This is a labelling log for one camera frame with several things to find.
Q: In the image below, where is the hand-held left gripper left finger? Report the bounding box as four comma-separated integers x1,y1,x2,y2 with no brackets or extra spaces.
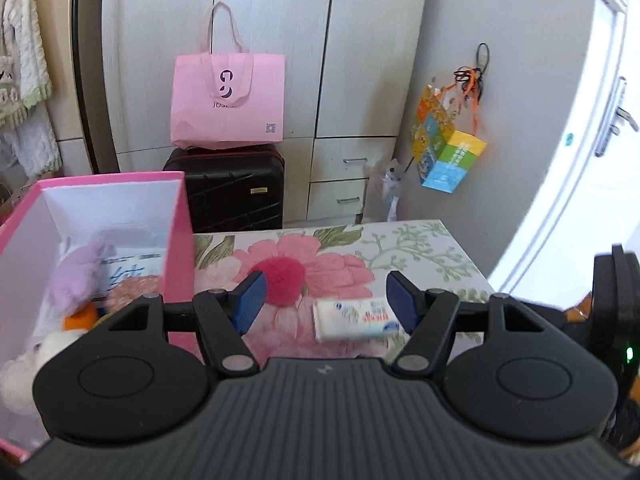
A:
106,270,269,379

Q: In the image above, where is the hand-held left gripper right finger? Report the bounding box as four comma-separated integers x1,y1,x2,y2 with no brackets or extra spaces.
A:
385,270,547,379

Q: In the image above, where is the pink fluffy pompom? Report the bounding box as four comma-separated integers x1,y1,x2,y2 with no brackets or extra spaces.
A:
248,256,307,307

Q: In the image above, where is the white tissue pack red label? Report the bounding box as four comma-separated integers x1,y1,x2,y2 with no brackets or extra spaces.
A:
312,297,404,344

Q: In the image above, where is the pink floral cloth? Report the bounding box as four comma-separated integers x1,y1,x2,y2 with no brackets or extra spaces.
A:
104,275,165,314

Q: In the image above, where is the pink cardboard box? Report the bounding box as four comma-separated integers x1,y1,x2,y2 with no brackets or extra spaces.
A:
0,171,197,463

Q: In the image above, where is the orange makeup sponge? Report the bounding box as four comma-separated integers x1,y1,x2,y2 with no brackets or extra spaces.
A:
62,304,102,332

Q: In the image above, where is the purple fuzzy cloth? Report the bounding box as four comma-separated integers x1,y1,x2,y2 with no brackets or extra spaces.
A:
51,239,115,314

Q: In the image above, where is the panda plush toy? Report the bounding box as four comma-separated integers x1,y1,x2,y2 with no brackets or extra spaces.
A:
0,327,90,417

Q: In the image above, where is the floral table cloth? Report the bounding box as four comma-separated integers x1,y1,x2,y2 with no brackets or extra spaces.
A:
192,218,496,362

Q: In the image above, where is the clear plastic bag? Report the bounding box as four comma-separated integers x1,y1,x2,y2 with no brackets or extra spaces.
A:
379,157,404,222

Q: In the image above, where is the black suitcase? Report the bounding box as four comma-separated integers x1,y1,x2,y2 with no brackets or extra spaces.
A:
162,143,286,234

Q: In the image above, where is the white door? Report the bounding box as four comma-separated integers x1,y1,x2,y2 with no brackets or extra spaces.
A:
486,0,640,311

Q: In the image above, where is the colourful paper gift bag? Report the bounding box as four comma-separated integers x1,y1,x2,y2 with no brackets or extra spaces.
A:
409,77,488,194

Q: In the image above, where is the pink tote bag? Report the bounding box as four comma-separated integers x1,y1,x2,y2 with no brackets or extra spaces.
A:
170,1,287,150

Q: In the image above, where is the grey wardrobe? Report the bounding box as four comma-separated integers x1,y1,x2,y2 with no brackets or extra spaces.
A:
102,0,432,233

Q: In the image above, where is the white knitted sweater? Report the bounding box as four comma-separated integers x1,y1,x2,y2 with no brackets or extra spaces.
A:
0,0,64,178

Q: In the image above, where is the silver door handle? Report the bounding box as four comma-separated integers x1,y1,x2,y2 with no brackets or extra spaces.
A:
594,76,640,159

